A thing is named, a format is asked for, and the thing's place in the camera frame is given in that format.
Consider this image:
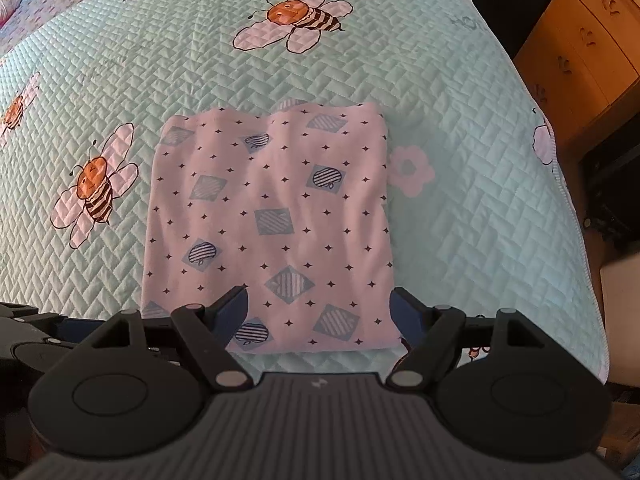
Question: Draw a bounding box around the white patterned baby garment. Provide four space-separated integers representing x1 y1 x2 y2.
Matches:
141 102 399 353

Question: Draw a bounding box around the mint green bee quilt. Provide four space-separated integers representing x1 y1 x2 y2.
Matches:
1 0 610 378

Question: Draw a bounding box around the wooden desk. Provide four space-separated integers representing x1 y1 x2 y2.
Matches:
514 0 639 158

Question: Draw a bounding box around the floral long pillow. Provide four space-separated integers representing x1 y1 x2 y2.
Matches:
0 0 22 25

